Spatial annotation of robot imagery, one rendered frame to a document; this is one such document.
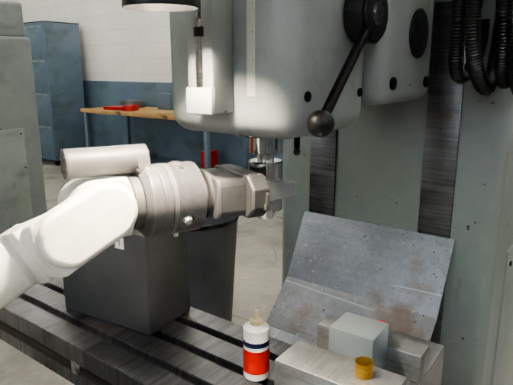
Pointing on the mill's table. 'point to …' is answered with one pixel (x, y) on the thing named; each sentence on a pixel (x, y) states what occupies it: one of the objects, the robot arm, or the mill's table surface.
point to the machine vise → (401, 355)
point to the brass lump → (363, 367)
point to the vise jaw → (324, 369)
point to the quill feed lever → (324, 127)
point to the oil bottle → (256, 348)
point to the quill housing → (275, 69)
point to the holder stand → (134, 283)
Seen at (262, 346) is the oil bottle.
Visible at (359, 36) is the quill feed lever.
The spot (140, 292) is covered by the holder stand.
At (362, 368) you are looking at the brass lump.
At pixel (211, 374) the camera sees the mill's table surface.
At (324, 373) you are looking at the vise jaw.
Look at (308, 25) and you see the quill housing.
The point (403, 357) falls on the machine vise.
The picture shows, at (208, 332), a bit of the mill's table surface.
